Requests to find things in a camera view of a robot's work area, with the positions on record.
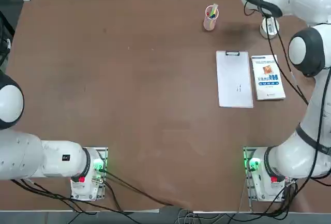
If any clipboard with white paper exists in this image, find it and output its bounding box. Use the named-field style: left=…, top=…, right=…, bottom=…
left=216, top=50, right=254, bottom=109

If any pink translucent pen cup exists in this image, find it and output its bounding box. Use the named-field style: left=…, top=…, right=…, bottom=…
left=203, top=5, right=220, bottom=32

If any white blue paperback book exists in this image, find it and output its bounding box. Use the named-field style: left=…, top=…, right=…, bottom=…
left=250, top=55, right=287, bottom=102

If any thick black base cable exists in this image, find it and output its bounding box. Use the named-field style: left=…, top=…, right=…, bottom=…
left=99, top=168, right=187, bottom=208

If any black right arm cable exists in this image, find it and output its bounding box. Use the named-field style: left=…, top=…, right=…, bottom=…
left=244, top=0, right=326, bottom=181

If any thin black base cable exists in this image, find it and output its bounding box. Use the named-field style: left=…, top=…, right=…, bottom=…
left=10, top=178, right=125, bottom=213

